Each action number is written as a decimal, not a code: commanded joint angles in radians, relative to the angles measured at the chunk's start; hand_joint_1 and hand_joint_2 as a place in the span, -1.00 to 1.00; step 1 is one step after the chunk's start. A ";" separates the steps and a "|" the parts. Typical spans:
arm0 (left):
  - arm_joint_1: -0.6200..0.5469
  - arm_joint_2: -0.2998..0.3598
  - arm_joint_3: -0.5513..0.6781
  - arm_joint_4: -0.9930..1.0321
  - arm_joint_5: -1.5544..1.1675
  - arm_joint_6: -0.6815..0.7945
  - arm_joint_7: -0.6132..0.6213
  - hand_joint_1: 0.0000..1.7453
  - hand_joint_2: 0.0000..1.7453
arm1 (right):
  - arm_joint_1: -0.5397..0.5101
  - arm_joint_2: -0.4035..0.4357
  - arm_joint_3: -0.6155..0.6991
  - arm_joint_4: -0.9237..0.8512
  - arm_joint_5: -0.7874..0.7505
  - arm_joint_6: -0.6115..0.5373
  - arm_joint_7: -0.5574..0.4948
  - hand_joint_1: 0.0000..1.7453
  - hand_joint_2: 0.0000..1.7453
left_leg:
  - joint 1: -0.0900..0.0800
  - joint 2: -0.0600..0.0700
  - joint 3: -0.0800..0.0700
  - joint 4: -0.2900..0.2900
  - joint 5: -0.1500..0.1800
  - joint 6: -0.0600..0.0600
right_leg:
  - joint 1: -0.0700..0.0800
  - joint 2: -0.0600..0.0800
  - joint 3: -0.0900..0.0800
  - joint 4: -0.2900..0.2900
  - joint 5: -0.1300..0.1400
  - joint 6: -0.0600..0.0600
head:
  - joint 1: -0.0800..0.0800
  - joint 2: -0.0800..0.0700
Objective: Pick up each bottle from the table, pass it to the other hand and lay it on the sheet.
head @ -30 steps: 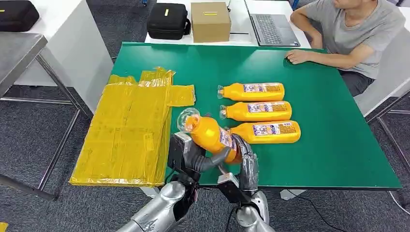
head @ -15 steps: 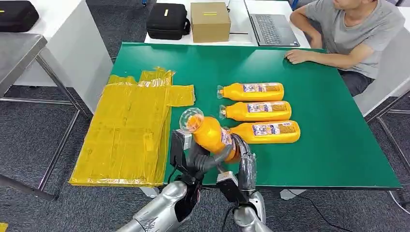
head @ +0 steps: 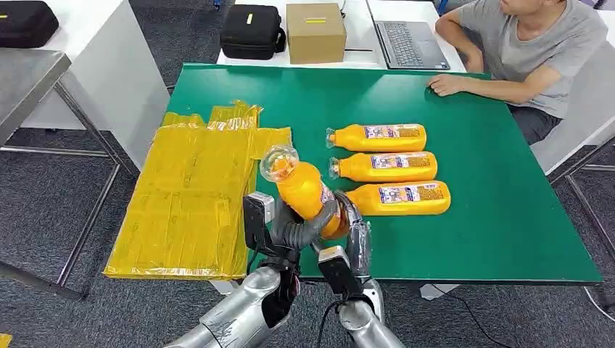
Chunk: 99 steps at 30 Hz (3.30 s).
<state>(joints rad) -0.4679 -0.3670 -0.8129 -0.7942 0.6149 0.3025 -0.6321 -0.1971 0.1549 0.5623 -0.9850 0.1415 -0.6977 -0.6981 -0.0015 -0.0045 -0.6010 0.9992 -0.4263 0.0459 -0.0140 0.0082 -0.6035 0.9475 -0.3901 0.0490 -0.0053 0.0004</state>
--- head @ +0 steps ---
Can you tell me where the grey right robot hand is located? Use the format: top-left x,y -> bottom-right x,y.
334,191 -> 372,280

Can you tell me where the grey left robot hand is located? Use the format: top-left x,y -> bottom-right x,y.
268,197 -> 341,252

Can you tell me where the orange drink bottle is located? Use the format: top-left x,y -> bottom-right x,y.
343,180 -> 452,217
325,123 -> 428,153
328,152 -> 439,183
259,144 -> 351,240

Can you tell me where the yellow taped sheet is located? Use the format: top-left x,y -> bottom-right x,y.
103,99 -> 293,281

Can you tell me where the green table mat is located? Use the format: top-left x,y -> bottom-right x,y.
165,62 -> 604,285

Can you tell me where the brown cardboard box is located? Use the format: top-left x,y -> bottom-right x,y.
286,2 -> 348,65

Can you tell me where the grey laptop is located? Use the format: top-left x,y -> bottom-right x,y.
366,0 -> 452,71

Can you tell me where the black carry case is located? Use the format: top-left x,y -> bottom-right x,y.
220,4 -> 288,61
0,0 -> 60,49

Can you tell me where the person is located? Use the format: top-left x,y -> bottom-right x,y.
426,0 -> 609,146

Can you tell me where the steel table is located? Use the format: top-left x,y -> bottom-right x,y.
0,48 -> 140,301

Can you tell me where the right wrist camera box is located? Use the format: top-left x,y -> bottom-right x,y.
317,246 -> 363,301

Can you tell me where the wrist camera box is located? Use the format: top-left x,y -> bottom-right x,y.
242,191 -> 276,252
317,246 -> 363,301

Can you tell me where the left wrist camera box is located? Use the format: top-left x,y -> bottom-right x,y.
242,191 -> 276,252

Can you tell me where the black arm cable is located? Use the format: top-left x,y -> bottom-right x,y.
314,298 -> 343,348

